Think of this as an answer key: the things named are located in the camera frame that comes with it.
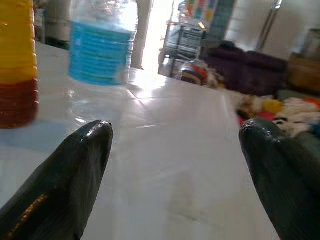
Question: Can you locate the brown wooden box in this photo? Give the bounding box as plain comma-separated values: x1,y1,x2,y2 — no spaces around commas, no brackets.
286,53,320,94

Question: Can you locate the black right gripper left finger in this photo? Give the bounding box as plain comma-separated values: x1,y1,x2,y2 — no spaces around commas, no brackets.
0,120,114,240

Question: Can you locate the clear water bottle blue label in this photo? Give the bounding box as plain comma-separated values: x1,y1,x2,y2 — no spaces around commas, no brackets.
63,0,140,124

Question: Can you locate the striped colourful cloth bundle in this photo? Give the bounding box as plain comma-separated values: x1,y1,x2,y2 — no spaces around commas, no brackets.
179,63,226,89

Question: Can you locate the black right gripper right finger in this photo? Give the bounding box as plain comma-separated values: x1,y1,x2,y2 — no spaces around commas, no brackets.
238,118,320,240

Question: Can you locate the colourful toy and clothes pile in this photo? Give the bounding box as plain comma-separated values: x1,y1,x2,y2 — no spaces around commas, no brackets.
234,94,320,139

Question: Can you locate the colourful wall poster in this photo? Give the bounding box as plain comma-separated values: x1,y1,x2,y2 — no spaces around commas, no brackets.
183,0,219,24

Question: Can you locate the yellow and red bottle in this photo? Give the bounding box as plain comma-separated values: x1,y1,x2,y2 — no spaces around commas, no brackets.
0,0,40,130

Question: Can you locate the black metal wire rack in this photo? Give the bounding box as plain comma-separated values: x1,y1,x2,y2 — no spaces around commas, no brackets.
159,23,208,78

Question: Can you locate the dark purple sofa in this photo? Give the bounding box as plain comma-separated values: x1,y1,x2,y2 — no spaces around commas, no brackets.
199,41,289,97

